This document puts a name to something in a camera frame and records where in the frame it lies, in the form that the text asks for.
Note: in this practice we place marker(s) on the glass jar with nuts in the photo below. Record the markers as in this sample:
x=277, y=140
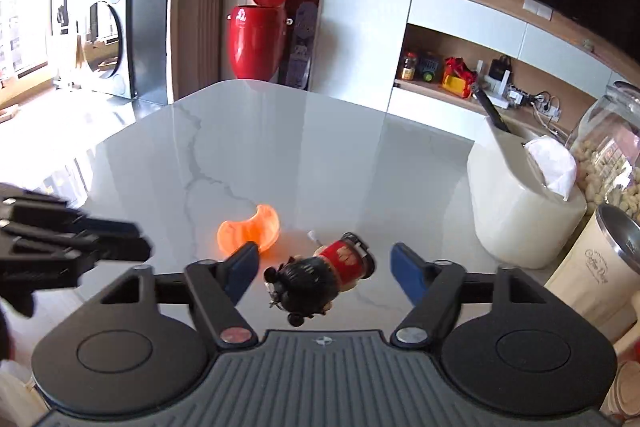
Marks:
x=605, y=144

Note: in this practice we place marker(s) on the washing machine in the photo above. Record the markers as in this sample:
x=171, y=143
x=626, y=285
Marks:
x=90, y=45

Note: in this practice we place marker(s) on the black red doll figure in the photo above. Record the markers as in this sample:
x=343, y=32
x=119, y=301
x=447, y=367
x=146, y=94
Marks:
x=304, y=287

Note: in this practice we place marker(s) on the red yellow toy truck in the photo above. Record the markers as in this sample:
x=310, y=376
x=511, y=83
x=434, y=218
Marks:
x=457, y=78

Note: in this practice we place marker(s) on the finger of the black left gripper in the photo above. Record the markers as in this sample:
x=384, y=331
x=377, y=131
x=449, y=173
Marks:
x=103, y=227
x=114, y=248

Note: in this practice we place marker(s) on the white tub container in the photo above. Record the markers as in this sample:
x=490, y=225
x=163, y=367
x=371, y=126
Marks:
x=517, y=219

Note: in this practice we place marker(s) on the dark green toy car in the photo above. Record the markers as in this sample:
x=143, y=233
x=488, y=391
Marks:
x=429, y=67

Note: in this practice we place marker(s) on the small spice jar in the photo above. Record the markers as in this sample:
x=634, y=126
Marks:
x=408, y=66

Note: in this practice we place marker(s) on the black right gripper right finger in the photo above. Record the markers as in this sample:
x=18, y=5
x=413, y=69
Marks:
x=408, y=271

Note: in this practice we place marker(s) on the red trash can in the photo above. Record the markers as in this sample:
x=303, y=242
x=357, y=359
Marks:
x=256, y=39

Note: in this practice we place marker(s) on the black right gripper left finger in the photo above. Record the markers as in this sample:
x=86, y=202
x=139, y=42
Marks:
x=239, y=271

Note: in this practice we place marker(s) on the beige coffee canister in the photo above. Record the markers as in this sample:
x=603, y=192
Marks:
x=601, y=272

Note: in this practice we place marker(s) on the orange pumpkin toy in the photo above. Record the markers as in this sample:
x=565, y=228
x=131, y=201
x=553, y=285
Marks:
x=263, y=229

